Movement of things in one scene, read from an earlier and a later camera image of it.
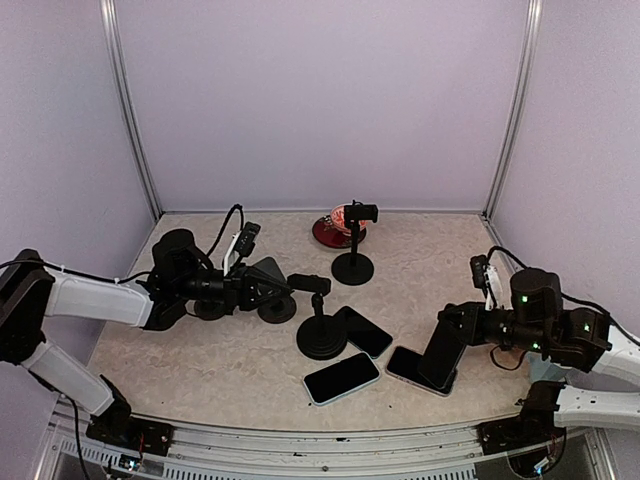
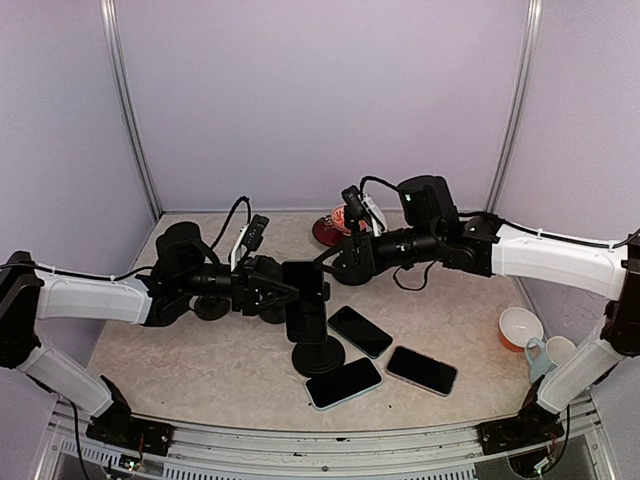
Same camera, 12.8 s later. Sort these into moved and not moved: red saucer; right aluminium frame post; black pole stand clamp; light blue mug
Moved: black pole stand clamp
Not moved: right aluminium frame post; light blue mug; red saucer
